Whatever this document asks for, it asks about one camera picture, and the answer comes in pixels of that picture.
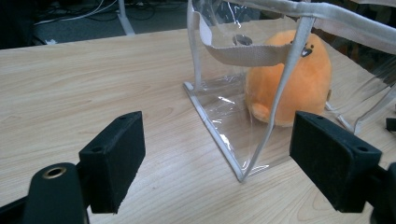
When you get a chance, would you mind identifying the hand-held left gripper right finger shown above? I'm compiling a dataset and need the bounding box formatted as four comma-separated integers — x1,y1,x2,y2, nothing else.
289,110,383,214

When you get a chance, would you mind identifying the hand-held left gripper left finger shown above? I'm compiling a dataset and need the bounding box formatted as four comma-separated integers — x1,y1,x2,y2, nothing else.
78,110,147,215

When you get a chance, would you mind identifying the orange plush toy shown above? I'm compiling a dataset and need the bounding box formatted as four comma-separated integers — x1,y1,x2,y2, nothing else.
245,29,332,128

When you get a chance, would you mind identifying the clear plastic bag white trim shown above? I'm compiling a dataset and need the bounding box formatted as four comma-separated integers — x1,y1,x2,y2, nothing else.
182,0,396,183

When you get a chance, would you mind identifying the white metal table leg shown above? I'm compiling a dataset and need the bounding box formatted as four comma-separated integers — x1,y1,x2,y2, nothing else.
117,0,136,36

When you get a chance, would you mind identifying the white cable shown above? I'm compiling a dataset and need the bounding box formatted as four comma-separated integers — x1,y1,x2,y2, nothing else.
33,0,120,26

